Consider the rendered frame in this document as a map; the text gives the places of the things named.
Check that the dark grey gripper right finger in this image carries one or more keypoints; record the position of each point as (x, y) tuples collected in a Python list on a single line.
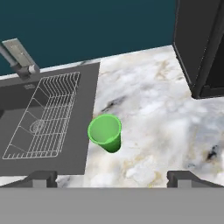
[(180, 178)]

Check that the green plastic cup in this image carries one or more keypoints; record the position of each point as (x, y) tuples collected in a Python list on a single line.
[(105, 133)]

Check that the dark grey sink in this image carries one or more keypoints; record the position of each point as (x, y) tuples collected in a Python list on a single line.
[(78, 116)]

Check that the grey metal tap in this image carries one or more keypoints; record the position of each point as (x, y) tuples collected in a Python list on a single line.
[(19, 58)]

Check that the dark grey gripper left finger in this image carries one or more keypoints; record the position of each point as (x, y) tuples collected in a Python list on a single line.
[(43, 178)]

